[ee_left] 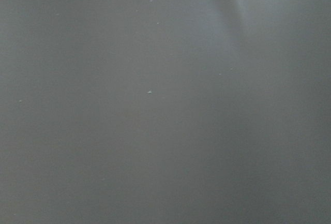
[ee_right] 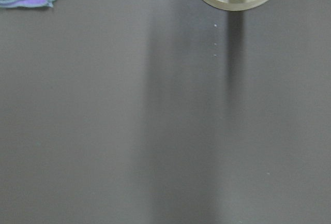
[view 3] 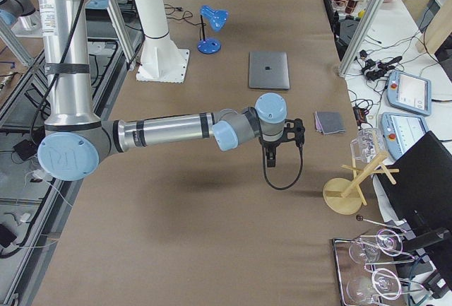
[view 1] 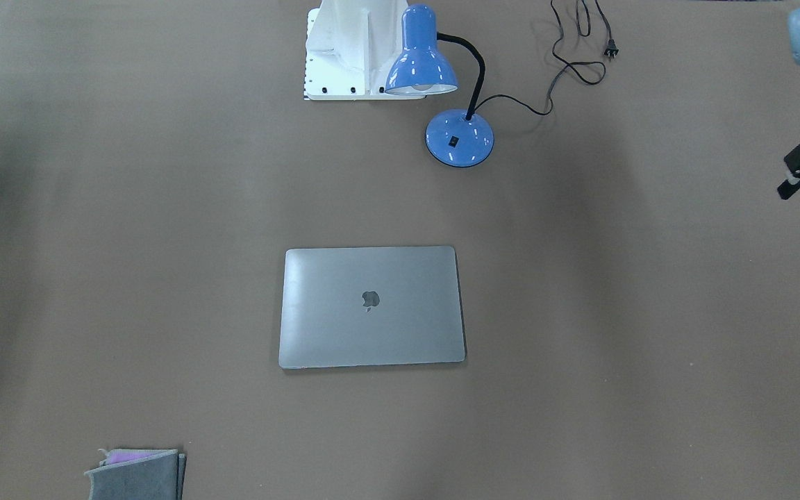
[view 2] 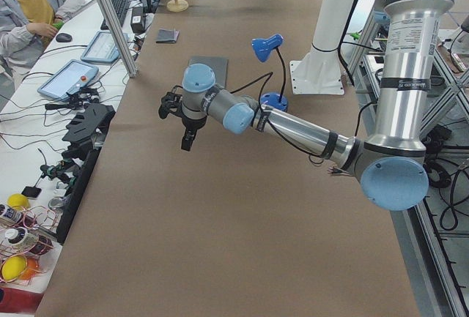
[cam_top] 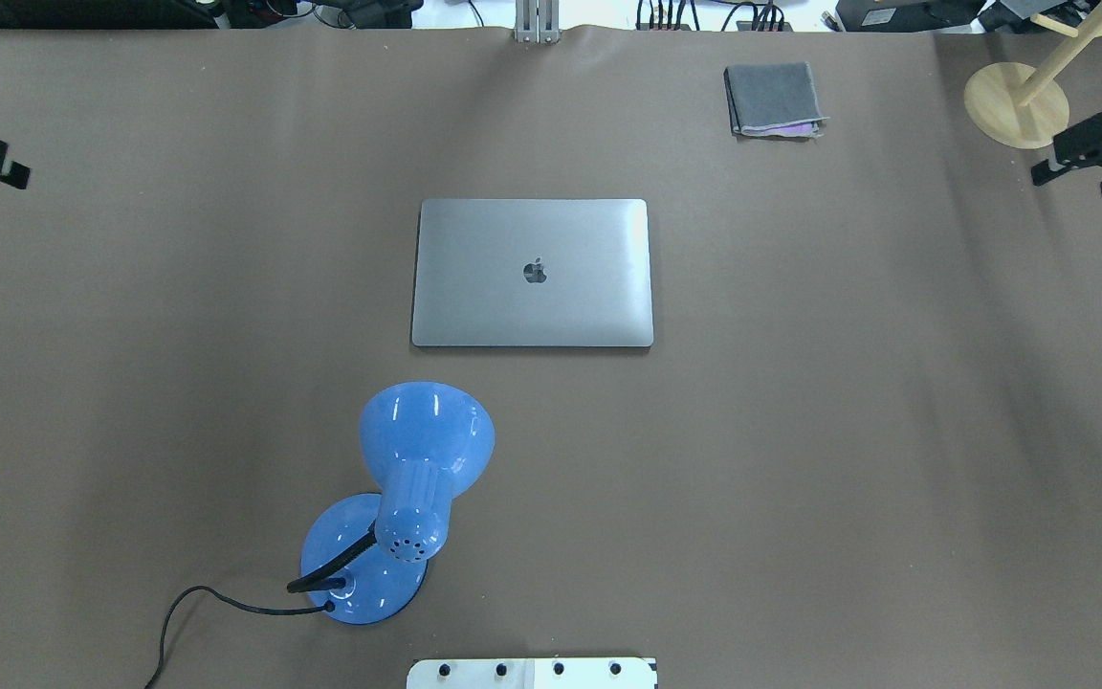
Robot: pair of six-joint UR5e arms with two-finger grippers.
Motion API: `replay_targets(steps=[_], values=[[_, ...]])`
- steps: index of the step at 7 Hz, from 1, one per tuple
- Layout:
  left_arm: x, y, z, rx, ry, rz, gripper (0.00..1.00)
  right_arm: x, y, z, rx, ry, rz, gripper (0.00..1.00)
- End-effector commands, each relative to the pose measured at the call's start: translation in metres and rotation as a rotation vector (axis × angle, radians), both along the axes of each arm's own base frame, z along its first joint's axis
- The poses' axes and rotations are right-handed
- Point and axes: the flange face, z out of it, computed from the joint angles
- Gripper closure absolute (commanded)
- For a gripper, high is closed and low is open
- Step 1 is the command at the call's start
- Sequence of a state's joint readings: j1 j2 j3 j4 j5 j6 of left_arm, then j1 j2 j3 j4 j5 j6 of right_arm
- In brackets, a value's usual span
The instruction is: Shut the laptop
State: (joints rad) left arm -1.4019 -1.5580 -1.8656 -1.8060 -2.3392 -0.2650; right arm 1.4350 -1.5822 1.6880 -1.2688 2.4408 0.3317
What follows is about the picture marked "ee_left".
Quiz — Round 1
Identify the grey laptop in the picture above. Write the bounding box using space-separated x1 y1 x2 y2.
1 0 330 223

